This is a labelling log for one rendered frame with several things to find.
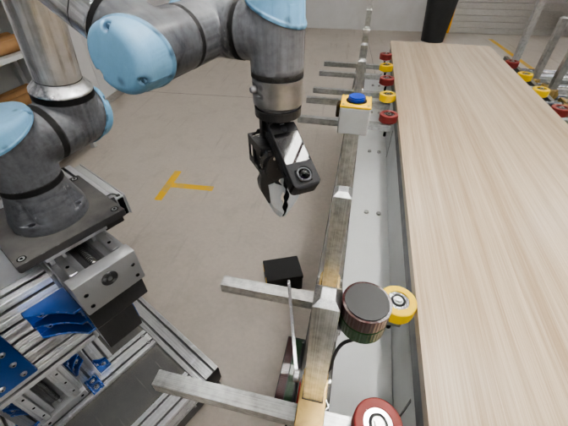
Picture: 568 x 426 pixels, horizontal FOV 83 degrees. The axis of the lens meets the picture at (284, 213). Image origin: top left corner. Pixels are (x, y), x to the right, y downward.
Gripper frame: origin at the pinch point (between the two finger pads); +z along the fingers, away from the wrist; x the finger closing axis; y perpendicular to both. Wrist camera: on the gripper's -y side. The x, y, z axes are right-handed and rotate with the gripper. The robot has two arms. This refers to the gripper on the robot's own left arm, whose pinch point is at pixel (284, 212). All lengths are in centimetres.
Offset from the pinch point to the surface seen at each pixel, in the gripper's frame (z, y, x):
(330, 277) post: 20.2, -4.0, -10.0
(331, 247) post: 10.2, -3.6, -9.4
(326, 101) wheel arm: 27, 101, -73
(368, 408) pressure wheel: 20.9, -29.8, -1.5
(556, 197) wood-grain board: 21, -7, -90
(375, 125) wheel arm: 26, 65, -78
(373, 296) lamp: -5.7, -25.0, -0.3
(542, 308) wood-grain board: 22, -30, -47
